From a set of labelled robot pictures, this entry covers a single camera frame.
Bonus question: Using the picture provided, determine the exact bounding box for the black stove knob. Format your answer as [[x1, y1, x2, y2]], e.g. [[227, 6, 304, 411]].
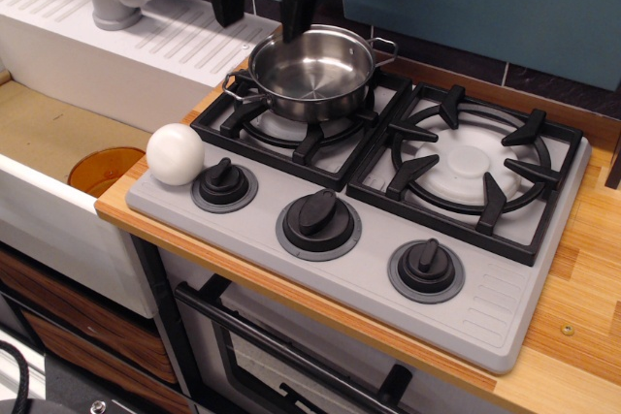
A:
[[191, 157, 259, 214], [276, 189, 362, 262], [387, 239, 466, 304]]

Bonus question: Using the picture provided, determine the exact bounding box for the wooden drawer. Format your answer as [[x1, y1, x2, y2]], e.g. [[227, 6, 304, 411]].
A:
[[23, 311, 191, 414], [1, 246, 175, 382]]

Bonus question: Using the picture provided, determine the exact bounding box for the white toy sink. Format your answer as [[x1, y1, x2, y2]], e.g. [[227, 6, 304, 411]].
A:
[[1, 0, 277, 318]]

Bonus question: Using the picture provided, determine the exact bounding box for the black braided cable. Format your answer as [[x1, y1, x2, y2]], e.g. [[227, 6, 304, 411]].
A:
[[0, 338, 31, 402]]

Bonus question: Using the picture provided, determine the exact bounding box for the grey toy stove top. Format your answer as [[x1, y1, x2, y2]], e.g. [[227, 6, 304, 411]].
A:
[[126, 58, 591, 373]]

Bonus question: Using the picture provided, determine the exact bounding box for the black left stove knob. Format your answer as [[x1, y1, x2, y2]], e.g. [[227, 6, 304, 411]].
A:
[[191, 157, 259, 214]]

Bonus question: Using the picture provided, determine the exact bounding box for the white mushroom ball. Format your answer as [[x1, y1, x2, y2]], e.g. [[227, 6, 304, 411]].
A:
[[146, 123, 205, 186]]

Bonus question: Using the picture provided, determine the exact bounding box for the stainless steel pot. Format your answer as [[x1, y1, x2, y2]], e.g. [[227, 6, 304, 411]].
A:
[[222, 24, 399, 123]]

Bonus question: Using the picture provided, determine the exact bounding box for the black right stove knob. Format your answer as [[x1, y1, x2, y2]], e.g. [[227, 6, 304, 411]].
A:
[[387, 239, 466, 304]]

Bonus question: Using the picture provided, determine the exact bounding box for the brass screw in counter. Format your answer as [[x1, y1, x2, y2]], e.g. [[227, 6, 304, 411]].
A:
[[561, 324, 574, 336]]

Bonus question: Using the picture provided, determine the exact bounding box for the black right burner grate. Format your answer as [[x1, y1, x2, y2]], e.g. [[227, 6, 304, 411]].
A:
[[347, 83, 591, 266]]

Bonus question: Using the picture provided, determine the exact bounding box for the oven door with handle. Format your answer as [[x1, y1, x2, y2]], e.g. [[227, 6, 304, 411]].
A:
[[175, 276, 495, 413]]

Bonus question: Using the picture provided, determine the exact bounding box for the black middle stove knob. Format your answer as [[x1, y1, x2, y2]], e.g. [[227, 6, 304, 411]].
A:
[[276, 189, 362, 262]]

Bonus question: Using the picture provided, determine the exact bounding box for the upper wooden drawer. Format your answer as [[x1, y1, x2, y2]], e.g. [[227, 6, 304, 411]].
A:
[[1, 246, 175, 382]]

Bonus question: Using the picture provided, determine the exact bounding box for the orange plastic bowl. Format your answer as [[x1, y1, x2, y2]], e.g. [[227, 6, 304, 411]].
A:
[[67, 146, 145, 198]]

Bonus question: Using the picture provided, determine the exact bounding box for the black left burner grate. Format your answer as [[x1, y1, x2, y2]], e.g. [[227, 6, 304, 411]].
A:
[[191, 70, 412, 191]]

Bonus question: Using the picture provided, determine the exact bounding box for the lower wooden drawer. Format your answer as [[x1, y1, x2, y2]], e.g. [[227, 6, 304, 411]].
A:
[[23, 311, 191, 414]]

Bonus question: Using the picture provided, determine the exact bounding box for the black burner grate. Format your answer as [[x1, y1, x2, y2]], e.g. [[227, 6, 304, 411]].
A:
[[347, 83, 591, 266], [191, 70, 412, 191]]

